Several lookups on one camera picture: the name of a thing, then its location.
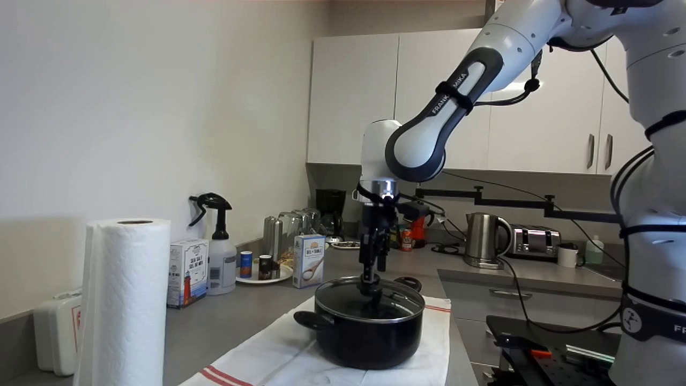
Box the black clamp with red handle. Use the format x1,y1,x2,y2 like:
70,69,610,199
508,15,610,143
512,341,566,371

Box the silver toaster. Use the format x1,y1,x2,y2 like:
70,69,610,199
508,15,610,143
508,223,563,262

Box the blue and orange carton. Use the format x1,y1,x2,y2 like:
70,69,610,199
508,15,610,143
292,232,327,290

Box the white towel with red stripes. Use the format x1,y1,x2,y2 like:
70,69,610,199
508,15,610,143
177,293,454,386

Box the clear spray bottle black trigger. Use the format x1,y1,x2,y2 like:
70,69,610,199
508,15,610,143
185,190,239,296

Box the white mug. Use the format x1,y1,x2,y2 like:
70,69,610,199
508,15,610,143
554,244,581,269

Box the red container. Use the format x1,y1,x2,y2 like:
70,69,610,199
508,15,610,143
396,212,433,252

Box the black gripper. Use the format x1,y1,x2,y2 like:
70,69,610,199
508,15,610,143
357,178,399,290

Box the black coffee machine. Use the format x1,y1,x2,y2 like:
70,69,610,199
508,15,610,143
312,186,349,240

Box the stainless steel electric kettle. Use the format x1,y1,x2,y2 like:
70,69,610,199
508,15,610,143
463,210,516,269

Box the white wall cabinets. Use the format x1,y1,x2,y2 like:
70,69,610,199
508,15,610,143
307,25,654,178

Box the small white box blue print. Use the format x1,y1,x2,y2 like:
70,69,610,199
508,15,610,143
167,235,212,310

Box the white paper towel roll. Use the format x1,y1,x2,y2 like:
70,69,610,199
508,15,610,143
72,216,173,386

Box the stainless steel grinder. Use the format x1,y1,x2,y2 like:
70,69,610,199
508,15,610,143
258,215,285,280
278,210,304,262

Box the white plate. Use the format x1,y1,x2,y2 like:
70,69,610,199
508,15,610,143
234,263,295,287

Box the flat white box red print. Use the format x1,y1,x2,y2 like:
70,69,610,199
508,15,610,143
29,287,86,378

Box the glass pot lid black knob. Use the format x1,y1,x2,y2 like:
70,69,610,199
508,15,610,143
312,274,427,325

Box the small jar with blue cap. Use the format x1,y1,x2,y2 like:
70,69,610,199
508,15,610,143
237,249,256,280

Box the black two-handled cooking pot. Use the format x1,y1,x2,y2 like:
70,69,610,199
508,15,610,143
292,274,429,371

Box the black cable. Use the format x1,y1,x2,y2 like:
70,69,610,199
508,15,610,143
497,254,625,336

